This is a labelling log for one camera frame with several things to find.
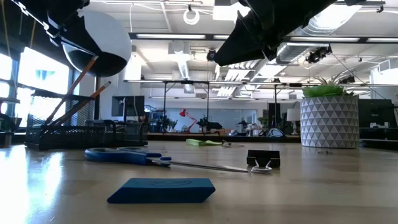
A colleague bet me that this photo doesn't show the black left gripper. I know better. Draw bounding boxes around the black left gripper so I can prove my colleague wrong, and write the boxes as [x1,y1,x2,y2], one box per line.
[11,0,98,60]

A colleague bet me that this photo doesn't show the orange pencil pink eraser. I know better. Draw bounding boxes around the orange pencil pink eraser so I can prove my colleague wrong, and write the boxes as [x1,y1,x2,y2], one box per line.
[45,55,100,124]
[57,81,113,126]

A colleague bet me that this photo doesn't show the yellow-green sticky note pad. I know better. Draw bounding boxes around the yellow-green sticky note pad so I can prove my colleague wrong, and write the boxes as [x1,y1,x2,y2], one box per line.
[185,138,223,147]

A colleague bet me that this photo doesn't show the large black binder clip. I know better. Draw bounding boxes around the large black binder clip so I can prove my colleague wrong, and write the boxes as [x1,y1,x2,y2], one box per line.
[246,149,281,174]

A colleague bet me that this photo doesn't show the blue handled scissors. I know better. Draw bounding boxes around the blue handled scissors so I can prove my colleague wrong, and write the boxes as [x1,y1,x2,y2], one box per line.
[83,146,249,174]

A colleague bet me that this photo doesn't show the blue wedge eraser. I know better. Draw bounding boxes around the blue wedge eraser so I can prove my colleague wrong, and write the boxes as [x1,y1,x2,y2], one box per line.
[106,177,216,205]

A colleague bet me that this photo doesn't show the black mesh desk organizer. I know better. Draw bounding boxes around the black mesh desk organizer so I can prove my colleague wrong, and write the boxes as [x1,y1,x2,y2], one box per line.
[24,89,150,151]

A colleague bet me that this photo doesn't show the black overhead light bar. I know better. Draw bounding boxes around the black overhead light bar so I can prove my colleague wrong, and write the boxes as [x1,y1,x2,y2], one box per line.
[129,32,398,44]

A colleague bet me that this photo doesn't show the black computer monitor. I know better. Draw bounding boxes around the black computer monitor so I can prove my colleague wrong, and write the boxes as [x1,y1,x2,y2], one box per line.
[111,95,146,123]

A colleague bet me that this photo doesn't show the white table lamp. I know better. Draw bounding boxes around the white table lamp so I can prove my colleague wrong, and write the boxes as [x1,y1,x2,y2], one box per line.
[285,108,301,135]

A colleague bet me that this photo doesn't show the red desk lamp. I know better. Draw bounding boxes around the red desk lamp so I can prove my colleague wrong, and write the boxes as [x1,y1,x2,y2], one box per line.
[178,108,198,133]

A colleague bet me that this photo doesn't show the white blue round object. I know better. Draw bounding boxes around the white blue round object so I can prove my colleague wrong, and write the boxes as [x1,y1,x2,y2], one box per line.
[267,128,285,138]

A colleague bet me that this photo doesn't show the succulent in white patterned pot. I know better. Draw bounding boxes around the succulent in white patterned pot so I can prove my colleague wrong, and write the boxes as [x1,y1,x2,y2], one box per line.
[300,74,360,149]

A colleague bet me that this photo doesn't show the large dark screen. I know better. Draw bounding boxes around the large dark screen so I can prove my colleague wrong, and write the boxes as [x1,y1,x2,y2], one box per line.
[358,98,395,129]

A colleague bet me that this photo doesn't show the silver ventilation duct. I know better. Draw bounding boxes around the silver ventilation duct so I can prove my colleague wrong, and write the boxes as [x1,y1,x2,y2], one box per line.
[275,2,363,65]

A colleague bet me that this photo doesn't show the black camera mount cluster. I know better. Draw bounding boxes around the black camera mount cluster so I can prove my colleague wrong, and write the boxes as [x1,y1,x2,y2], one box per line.
[305,44,333,65]

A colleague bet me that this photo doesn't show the white cable coil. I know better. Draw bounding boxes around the white cable coil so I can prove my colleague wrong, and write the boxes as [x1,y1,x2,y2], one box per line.
[182,8,201,26]

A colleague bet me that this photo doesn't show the black aluminium table frame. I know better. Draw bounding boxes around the black aluminium table frame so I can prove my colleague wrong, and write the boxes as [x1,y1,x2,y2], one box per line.
[0,130,398,150]

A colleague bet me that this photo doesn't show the black background rig frame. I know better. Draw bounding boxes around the black background rig frame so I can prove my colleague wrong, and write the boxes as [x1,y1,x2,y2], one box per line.
[123,79,280,135]

